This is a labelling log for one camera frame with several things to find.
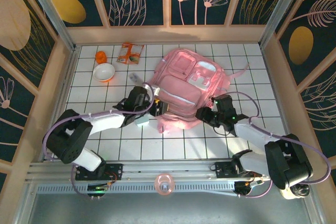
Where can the pale green pencil case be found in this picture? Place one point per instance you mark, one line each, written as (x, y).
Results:
(141, 122)

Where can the pink student backpack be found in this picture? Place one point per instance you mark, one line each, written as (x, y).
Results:
(178, 87)

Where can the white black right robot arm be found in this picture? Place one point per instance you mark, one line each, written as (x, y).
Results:
(286, 161)

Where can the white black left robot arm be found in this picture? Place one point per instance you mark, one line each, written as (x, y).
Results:
(71, 137)

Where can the white orange bowl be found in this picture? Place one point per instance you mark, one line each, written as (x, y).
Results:
(103, 72)

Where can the orange white snack packet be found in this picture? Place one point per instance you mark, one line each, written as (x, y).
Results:
(130, 53)

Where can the small orange bottle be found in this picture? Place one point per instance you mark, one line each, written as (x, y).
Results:
(101, 56)

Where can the small electronics board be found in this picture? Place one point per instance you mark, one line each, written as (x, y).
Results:
(97, 189)
(248, 186)

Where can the white jar black lid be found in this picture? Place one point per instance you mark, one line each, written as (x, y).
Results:
(294, 192)

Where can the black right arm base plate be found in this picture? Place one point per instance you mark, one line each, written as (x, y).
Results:
(223, 170)

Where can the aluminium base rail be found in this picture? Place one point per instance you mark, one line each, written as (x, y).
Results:
(170, 170)

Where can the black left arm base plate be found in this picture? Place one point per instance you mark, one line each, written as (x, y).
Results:
(115, 171)

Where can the aluminium corner post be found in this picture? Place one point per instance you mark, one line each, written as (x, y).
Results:
(53, 16)
(281, 9)

